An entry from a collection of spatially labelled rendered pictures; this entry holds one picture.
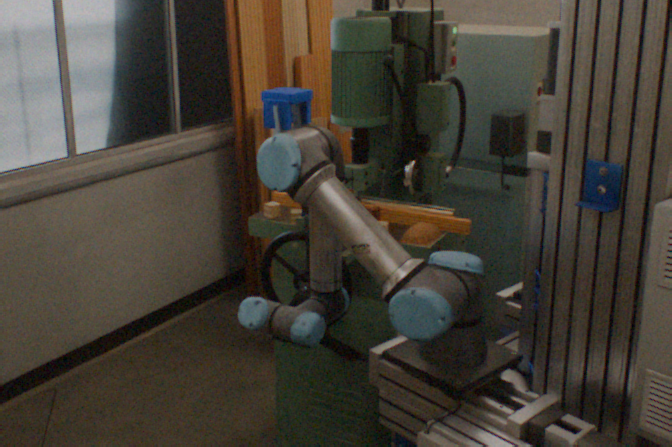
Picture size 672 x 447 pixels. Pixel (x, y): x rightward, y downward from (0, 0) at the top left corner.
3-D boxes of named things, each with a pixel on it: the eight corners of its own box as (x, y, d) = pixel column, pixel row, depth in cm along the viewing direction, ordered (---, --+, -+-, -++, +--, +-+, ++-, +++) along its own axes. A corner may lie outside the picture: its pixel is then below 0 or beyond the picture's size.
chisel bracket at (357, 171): (342, 193, 236) (342, 165, 234) (362, 182, 248) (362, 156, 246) (364, 196, 233) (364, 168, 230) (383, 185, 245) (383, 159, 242)
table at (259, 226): (229, 244, 234) (229, 225, 233) (282, 217, 260) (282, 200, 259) (416, 279, 207) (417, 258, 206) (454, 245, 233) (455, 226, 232)
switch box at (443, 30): (428, 73, 248) (430, 22, 243) (439, 70, 256) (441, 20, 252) (446, 74, 245) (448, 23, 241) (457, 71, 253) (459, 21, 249)
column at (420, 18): (352, 225, 264) (353, 9, 245) (379, 208, 283) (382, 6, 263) (413, 235, 254) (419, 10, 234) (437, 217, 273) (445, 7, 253)
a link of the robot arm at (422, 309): (482, 298, 159) (307, 114, 170) (454, 325, 146) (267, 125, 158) (447, 331, 165) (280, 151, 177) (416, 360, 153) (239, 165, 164)
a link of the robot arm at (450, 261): (490, 307, 172) (493, 249, 168) (467, 330, 161) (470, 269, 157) (440, 296, 178) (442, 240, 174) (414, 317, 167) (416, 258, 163)
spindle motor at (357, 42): (320, 125, 229) (319, 18, 221) (347, 116, 244) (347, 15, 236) (374, 131, 222) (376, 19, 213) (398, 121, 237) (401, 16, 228)
